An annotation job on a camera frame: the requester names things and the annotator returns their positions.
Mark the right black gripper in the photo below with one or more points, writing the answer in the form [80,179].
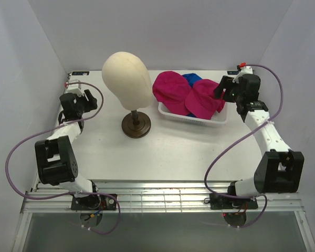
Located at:
[225,83]

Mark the cream foam mannequin head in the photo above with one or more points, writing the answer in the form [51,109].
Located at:
[127,77]

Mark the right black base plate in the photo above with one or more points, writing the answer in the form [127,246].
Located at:
[219,203]

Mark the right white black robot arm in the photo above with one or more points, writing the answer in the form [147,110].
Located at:
[280,168]

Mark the pink cap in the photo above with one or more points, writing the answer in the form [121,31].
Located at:
[201,101]
[172,89]

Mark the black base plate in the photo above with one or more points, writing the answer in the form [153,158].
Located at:
[93,202]
[219,203]

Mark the white plastic basket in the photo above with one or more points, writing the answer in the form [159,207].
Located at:
[216,120]

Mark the blue cap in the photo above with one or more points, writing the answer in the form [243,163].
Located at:
[191,78]

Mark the brown round wooden stand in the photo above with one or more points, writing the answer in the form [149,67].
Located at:
[136,124]

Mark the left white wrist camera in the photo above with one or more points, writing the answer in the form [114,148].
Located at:
[74,87]

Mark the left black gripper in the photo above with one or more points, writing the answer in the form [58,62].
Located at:
[91,104]

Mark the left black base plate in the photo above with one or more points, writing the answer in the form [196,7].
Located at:
[93,202]

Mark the aluminium rail frame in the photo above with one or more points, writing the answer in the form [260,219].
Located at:
[164,170]

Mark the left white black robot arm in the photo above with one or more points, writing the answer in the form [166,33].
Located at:
[56,161]

